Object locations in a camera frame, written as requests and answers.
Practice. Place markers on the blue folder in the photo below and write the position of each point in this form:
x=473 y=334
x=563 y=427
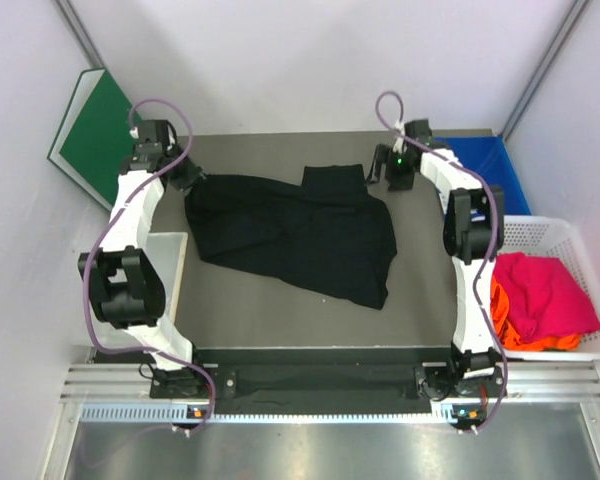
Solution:
x=488 y=156

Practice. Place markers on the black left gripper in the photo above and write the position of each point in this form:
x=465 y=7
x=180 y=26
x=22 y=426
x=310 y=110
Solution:
x=192 y=175

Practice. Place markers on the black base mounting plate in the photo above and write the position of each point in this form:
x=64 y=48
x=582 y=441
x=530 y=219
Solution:
x=339 y=389

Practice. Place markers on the white perforated basket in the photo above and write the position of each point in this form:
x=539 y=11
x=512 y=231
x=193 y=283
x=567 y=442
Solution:
x=554 y=238

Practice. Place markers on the green binder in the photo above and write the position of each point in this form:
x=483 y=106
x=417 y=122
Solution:
x=94 y=135

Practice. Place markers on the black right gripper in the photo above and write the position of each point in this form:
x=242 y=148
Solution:
x=384 y=155

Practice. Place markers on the black t shirt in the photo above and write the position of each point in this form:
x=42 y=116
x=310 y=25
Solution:
x=327 y=234

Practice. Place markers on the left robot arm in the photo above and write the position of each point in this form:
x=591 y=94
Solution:
x=142 y=182

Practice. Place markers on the aluminium frame rail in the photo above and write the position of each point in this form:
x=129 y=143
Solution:
x=118 y=393

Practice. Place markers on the pink t shirt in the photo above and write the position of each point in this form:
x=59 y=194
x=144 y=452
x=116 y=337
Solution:
x=537 y=305

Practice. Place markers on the clear plastic bin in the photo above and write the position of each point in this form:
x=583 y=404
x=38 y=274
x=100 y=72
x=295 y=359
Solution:
x=165 y=280

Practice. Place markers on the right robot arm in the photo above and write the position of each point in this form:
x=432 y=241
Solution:
x=472 y=236

